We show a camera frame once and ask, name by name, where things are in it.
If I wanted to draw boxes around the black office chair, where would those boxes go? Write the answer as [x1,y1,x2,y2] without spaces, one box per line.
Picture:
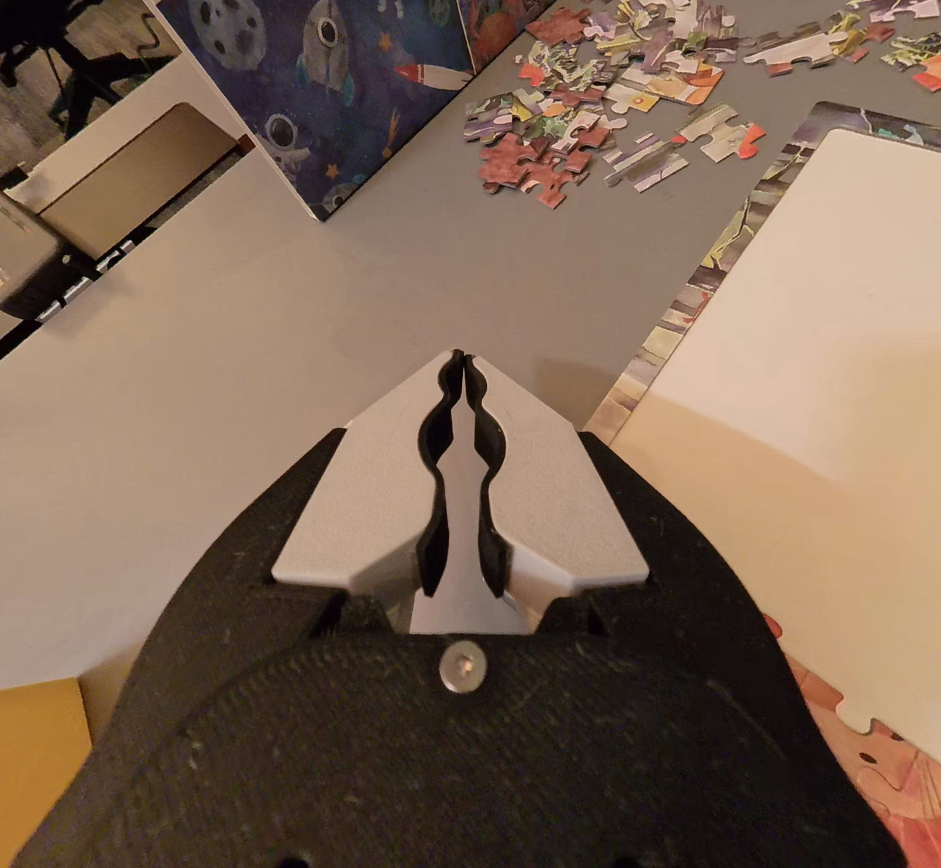
[0,0,181,142]

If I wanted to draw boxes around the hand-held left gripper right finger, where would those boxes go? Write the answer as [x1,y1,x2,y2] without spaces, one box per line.
[465,354,653,613]

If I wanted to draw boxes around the joined orange puzzle pieces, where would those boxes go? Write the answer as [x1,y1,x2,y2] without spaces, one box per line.
[761,614,941,868]

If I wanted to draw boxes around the white shelf unit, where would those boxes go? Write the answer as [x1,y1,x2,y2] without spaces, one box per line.
[0,52,247,358]

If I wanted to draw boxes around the yellow box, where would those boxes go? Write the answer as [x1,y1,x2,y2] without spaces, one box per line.
[0,675,94,868]

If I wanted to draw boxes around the pile of puzzle pieces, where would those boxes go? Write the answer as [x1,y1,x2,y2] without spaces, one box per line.
[462,0,941,211]

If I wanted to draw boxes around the puzzle frame tray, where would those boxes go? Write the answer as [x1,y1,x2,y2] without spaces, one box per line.
[588,100,941,868]

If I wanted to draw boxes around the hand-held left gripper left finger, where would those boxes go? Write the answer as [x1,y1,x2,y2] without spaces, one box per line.
[271,348,466,599]

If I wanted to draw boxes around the printed puzzle storage box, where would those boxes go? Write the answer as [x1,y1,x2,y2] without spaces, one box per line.
[92,0,611,222]

